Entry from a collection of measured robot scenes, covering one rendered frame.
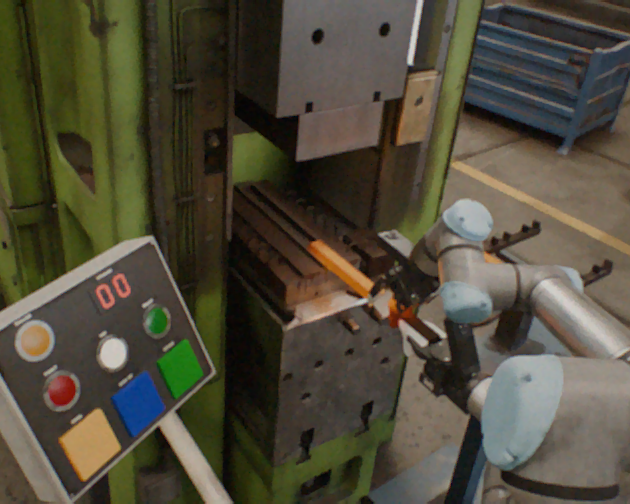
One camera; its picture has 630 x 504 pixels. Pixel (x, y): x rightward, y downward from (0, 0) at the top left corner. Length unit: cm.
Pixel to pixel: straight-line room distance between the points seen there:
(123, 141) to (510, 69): 409
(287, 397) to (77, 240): 66
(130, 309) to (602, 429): 73
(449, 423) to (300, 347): 120
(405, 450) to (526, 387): 178
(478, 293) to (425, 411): 158
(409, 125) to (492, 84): 361
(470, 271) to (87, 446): 64
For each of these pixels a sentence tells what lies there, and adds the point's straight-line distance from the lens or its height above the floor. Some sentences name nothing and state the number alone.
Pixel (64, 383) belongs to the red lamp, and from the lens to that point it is 107.
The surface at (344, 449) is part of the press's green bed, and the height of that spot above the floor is 40.
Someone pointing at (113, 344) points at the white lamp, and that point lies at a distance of 112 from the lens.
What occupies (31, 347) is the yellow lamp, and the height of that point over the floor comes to 116.
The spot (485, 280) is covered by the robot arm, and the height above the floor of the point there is 124.
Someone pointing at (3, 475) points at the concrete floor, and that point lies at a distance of 245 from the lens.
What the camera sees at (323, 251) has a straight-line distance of 151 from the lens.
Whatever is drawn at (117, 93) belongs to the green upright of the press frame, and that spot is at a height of 139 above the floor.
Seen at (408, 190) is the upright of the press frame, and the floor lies 104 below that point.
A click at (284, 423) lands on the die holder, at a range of 165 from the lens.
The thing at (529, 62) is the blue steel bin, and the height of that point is 51.
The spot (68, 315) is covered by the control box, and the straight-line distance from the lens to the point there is 108.
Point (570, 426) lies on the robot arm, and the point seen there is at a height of 135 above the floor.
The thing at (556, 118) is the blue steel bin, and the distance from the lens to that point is 505.
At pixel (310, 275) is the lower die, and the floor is 98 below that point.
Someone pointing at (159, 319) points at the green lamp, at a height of 109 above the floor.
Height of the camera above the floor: 183
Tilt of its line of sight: 33 degrees down
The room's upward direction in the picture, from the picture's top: 6 degrees clockwise
